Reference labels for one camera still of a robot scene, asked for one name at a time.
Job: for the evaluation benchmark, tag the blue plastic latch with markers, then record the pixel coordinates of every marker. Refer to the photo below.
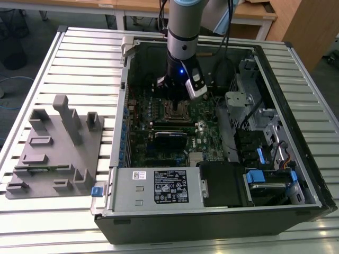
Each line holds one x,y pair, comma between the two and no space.
293,176

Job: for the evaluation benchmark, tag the green motherboard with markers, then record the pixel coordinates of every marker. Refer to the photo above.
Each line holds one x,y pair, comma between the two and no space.
209,143

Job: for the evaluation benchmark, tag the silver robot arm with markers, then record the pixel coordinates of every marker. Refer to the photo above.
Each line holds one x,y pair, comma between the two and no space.
182,29

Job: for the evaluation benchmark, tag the wooden cabinet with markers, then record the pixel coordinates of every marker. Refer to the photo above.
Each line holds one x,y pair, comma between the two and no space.
304,31

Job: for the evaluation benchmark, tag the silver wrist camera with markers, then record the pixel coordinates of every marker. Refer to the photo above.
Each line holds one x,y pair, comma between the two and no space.
196,87

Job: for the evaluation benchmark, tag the black PC case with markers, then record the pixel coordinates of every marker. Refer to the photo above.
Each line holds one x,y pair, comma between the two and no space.
185,230

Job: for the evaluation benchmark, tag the blue plastic tab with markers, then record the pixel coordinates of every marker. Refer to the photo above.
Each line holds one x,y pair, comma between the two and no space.
260,156

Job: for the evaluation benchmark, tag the silver metal drive cage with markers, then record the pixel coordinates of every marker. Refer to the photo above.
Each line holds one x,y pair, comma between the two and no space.
238,100

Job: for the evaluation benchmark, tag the CPU socket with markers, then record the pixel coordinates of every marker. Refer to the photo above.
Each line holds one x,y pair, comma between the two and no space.
165,118

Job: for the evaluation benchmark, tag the grey parts rack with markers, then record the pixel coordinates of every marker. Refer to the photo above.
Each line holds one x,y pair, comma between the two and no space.
61,158

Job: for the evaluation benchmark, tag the black disk bay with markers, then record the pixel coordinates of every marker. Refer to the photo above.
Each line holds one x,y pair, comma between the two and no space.
249,145

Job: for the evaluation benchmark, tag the metal locking lever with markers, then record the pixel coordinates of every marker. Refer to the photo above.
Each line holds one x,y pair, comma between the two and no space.
178,119

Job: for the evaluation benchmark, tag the black plastic shroud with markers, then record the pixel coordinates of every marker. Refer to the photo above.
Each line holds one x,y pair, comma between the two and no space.
222,185

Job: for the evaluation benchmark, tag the wooden desk white frame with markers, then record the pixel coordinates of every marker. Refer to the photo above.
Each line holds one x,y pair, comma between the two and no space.
259,16

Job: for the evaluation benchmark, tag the silver chipset heatsink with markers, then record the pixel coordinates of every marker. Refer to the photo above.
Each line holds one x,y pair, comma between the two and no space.
196,157

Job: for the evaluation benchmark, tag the blue case latch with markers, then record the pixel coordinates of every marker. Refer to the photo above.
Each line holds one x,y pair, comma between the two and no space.
96,191

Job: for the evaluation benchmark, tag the hard disk in blue carrier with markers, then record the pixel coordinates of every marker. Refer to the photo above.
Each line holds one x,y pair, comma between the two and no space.
255,176

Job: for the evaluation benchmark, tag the silver power supply unit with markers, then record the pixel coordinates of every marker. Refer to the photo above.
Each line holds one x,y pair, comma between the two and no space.
124,190

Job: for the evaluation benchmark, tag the bracket-mounted wrist camera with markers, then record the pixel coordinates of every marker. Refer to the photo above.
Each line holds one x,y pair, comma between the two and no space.
161,82

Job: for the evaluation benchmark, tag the black graphics card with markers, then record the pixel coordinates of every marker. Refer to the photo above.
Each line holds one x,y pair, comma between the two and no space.
169,145

